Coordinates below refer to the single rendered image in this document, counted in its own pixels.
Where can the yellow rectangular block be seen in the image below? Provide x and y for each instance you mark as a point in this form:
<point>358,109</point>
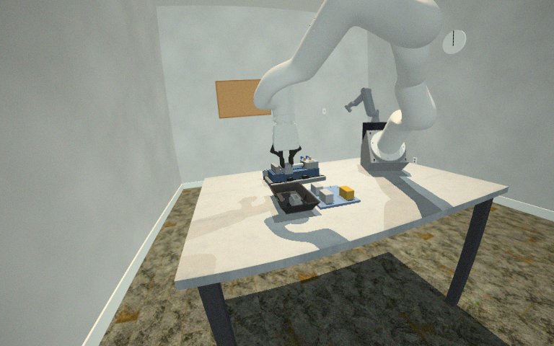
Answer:
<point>346,192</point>

